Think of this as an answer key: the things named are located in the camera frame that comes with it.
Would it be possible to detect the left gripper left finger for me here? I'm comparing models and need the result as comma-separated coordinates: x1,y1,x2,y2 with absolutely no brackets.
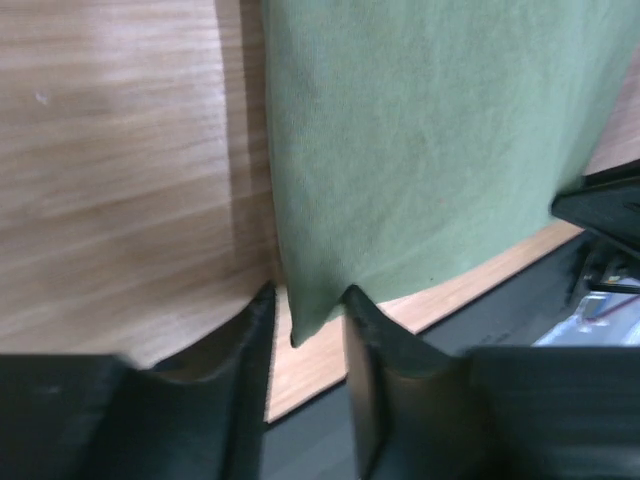
119,282,276,479

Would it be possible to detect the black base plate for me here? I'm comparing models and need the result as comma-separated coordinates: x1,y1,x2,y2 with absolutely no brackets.
261,233,639,479

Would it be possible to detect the green tank top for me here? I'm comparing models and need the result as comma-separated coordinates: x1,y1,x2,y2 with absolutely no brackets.
263,1,639,346

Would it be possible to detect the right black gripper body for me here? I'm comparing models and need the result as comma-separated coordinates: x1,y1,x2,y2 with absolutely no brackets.
550,169,639,259

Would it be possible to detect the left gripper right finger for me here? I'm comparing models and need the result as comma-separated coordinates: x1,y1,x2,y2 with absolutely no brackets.
341,285,495,479

